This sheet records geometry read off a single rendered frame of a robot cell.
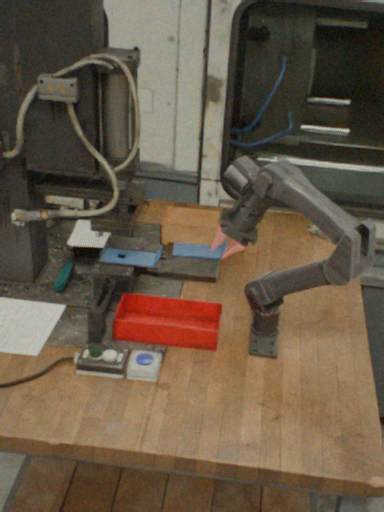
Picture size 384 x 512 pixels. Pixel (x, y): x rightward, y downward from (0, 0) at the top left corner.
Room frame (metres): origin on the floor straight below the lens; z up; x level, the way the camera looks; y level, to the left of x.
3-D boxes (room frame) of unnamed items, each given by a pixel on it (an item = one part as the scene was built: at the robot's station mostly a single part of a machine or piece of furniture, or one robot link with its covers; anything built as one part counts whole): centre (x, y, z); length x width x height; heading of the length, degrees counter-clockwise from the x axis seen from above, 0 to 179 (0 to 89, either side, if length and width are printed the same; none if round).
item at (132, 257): (1.70, 0.16, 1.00); 0.15 x 0.07 x 0.03; 85
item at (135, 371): (1.35, 0.10, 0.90); 0.07 x 0.07 x 0.06; 85
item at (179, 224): (1.99, -0.03, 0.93); 0.25 x 0.13 x 0.08; 85
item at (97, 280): (1.72, 0.20, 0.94); 0.20 x 0.10 x 0.07; 175
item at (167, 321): (1.50, 0.05, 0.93); 0.25 x 0.12 x 0.06; 85
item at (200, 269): (1.83, 0.01, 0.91); 0.17 x 0.16 x 0.02; 175
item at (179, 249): (1.87, -0.02, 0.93); 0.15 x 0.07 x 0.03; 88
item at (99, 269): (1.72, 0.20, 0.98); 0.20 x 0.10 x 0.01; 175
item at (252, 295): (1.52, -0.18, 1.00); 0.09 x 0.06 x 0.06; 140
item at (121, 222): (1.71, 0.27, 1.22); 0.26 x 0.18 x 0.30; 85
